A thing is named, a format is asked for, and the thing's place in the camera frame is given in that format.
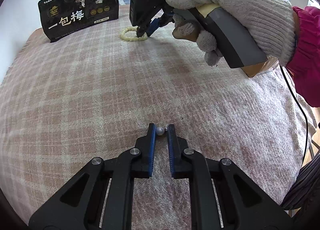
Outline pearl stud earring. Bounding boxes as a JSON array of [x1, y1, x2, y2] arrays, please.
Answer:
[[156, 127, 167, 136]]

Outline pink sleeve forearm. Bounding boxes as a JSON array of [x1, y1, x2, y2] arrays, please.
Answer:
[[286, 6, 319, 108]]

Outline white knit gloved hand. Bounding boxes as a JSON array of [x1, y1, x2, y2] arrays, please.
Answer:
[[166, 0, 296, 66]]

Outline black snack bag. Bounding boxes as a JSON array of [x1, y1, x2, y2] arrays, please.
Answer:
[[38, 0, 119, 42]]

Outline cardboard box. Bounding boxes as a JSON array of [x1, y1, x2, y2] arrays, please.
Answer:
[[241, 56, 279, 78]]

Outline pink plaid blanket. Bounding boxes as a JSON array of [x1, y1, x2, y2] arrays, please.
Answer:
[[1, 6, 317, 222]]

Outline black cable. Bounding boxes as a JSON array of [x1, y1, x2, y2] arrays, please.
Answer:
[[278, 64, 309, 168]]

